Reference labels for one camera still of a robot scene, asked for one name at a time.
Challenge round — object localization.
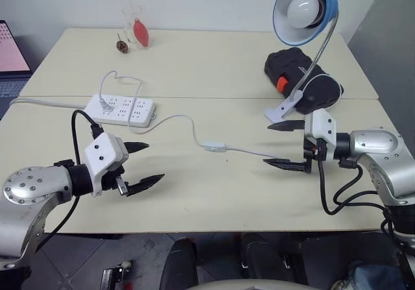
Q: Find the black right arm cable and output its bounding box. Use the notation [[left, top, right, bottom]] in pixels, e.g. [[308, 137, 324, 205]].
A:
[[316, 158, 396, 236]]

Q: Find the dark rounded shape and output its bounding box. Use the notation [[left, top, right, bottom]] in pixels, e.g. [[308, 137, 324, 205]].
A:
[[239, 232, 283, 282], [160, 237, 199, 290]]

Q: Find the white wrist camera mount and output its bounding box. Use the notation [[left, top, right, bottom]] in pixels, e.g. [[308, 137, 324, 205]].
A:
[[83, 132, 130, 197], [303, 109, 338, 161]]

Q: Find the black metal caster frame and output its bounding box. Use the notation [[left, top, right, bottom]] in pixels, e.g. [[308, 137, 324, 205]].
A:
[[99, 260, 134, 290]]

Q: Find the white light bulb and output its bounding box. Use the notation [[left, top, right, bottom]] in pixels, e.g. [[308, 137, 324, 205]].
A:
[[286, 0, 326, 29]]

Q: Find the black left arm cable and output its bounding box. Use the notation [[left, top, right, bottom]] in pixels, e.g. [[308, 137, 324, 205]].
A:
[[38, 109, 105, 249]]

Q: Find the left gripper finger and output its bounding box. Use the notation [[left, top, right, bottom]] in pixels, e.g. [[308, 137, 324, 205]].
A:
[[124, 141, 150, 156], [126, 173, 166, 197]]

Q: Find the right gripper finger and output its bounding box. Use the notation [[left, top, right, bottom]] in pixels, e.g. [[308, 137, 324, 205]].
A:
[[263, 157, 308, 173], [267, 119, 307, 132]]

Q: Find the white power strip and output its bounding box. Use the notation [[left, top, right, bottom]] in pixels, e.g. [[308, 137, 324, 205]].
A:
[[84, 93, 158, 129]]

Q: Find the red rubber bulb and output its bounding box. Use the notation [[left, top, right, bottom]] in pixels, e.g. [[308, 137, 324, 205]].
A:
[[132, 18, 150, 49]]

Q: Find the laptop with pink screen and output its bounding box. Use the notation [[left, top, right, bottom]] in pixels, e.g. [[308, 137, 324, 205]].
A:
[[0, 19, 34, 101]]

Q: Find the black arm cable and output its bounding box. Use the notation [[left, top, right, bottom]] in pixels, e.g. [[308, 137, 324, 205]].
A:
[[38, 109, 105, 249], [316, 158, 396, 236]]

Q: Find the white power cord with switch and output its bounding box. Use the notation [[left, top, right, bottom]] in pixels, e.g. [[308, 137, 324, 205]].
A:
[[98, 69, 345, 162]]

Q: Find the white power strip cable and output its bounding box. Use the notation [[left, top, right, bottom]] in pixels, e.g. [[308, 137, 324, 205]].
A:
[[9, 97, 91, 110]]

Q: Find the blue clip desk lamp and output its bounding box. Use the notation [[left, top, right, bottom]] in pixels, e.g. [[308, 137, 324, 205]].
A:
[[263, 0, 340, 124]]

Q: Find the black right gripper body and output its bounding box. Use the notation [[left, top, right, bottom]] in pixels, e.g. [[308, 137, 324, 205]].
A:
[[303, 137, 327, 175]]

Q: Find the small brown spinning top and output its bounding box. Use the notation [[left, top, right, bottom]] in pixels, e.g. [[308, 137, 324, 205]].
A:
[[115, 32, 131, 54]]

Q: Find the white inline cord switch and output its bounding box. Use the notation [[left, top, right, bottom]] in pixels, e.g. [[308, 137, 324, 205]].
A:
[[203, 141, 228, 154]]

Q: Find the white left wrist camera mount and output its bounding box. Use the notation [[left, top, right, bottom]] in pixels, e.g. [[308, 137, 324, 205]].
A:
[[83, 132, 130, 197]]

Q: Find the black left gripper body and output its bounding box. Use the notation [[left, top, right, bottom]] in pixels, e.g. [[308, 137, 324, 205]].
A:
[[100, 165, 131, 197]]

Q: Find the clear glass beaker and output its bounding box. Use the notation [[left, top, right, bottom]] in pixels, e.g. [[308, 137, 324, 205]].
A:
[[121, 3, 154, 51]]

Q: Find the person's leg in blue jeans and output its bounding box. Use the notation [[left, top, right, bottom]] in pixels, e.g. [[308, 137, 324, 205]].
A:
[[329, 260, 407, 290]]

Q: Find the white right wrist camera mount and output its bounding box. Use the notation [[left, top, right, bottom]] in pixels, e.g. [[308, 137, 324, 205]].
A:
[[303, 109, 338, 161]]

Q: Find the black case with orange latch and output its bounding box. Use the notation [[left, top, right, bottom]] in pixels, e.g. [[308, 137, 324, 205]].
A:
[[263, 47, 345, 116]]

